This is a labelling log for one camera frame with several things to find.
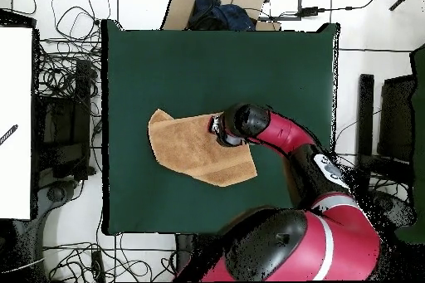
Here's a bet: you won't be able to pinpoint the brown cardboard box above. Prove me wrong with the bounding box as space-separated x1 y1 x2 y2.
159 0 282 32

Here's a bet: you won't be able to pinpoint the grey stand foot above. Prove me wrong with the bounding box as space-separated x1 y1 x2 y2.
39 179 79 217

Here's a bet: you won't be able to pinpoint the black stand frame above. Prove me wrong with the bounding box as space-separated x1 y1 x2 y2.
32 58 97 181
354 73 416 191

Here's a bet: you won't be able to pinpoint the black striped rod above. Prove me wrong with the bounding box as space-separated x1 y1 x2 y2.
0 124 19 147

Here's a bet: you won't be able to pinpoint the white flat panel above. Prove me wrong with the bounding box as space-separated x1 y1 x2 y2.
0 26 34 221

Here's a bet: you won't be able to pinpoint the dark green table cloth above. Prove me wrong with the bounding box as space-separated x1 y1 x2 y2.
100 18 340 236

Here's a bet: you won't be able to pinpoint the tan terry towel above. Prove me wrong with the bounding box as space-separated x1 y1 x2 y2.
147 108 258 188

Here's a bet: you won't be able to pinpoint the dark blue jeans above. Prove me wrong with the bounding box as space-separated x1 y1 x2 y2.
188 0 257 32

